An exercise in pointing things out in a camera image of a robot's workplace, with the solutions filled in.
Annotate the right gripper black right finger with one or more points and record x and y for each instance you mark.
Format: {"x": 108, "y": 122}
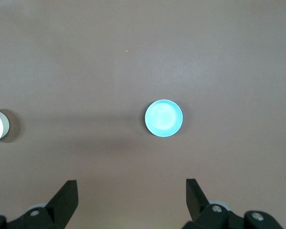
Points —
{"x": 197, "y": 205}

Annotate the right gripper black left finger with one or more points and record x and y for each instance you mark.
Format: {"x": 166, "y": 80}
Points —
{"x": 59, "y": 207}

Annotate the brown table mat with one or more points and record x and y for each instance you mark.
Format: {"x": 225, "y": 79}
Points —
{"x": 133, "y": 59}

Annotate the light blue bowl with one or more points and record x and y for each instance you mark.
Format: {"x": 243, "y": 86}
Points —
{"x": 163, "y": 118}

